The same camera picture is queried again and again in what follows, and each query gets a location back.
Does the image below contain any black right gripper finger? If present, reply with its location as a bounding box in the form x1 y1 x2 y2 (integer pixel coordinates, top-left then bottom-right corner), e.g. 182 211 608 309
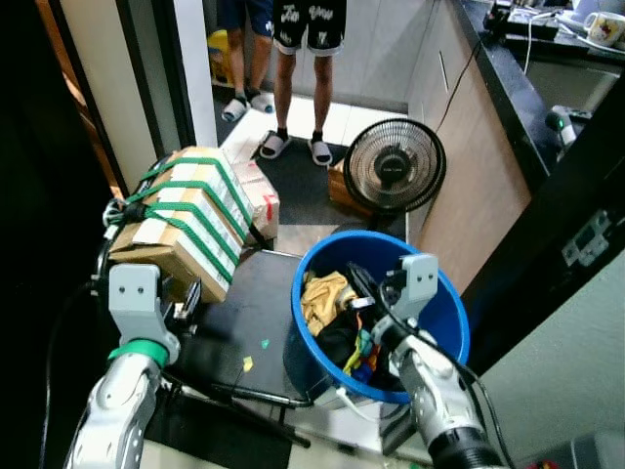
344 262 378 306

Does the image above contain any yellow crumpled garment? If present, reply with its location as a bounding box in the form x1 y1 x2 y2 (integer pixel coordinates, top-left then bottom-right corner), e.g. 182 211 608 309
299 271 358 337

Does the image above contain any black low table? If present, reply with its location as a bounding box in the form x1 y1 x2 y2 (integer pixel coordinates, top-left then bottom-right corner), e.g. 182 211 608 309
161 248 325 450

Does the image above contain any multicoloured garment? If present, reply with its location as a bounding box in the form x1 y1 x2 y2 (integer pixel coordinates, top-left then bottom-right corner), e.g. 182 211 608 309
342 330 394 388

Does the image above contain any black crumpled garment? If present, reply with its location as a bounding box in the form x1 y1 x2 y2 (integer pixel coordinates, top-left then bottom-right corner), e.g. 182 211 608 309
314 311 392 380

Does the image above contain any blue plastic bucket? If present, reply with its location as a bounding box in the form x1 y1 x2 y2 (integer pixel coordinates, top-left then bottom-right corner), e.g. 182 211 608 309
290 231 472 405

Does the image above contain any small taped cardboard box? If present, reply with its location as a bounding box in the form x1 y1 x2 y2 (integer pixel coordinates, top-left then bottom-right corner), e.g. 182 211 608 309
234 159 282 245

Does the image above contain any black floor fan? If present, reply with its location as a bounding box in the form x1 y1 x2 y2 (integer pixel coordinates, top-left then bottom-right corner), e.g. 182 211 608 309
342 117 448 218

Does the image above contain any silver door latch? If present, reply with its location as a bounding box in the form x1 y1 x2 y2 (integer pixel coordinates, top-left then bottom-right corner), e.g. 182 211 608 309
561 208 613 271

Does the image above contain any wooden cabinet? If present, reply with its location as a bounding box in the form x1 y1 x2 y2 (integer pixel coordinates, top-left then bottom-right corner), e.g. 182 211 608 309
404 0 536 292

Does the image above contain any white appliance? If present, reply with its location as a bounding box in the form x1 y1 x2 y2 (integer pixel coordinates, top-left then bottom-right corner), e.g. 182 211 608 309
527 428 625 469

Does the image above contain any black countertop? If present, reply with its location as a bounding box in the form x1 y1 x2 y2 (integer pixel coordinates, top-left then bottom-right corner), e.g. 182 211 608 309
457 0 625 192

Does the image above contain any yellow plastic stool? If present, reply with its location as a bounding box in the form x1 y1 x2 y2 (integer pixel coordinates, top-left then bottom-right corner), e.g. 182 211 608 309
208 28 237 86

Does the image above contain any white and green bottle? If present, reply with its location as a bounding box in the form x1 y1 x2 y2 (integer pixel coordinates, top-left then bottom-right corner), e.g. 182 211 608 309
545 104 579 149

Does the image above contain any person in black printed shorts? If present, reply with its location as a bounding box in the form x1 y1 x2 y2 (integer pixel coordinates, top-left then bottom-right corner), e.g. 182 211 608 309
258 0 349 168

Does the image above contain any person in blue shorts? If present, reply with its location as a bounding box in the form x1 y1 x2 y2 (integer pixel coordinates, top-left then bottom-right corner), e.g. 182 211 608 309
216 0 277 124

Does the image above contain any white printed mug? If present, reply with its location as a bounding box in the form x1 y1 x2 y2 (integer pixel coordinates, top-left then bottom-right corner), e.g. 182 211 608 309
583 11 625 49

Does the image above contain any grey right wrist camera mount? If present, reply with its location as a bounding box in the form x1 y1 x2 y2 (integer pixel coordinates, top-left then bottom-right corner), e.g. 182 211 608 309
384 253 441 325

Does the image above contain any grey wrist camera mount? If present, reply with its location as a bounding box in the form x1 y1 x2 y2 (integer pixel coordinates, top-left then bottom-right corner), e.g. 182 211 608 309
384 253 441 325
107 264 183 345

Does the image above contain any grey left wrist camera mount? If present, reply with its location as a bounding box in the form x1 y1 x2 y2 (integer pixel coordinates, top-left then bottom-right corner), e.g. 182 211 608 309
107 264 183 345

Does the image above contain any cardboard box with green straps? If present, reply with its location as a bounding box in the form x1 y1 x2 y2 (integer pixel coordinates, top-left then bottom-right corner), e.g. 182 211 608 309
105 147 258 306

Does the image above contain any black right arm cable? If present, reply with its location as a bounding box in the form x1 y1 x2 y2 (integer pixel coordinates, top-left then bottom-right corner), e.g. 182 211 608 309
376 291 507 466

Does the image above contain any white door frame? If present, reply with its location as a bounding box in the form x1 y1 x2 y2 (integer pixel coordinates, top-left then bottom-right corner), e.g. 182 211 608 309
59 0 220 194

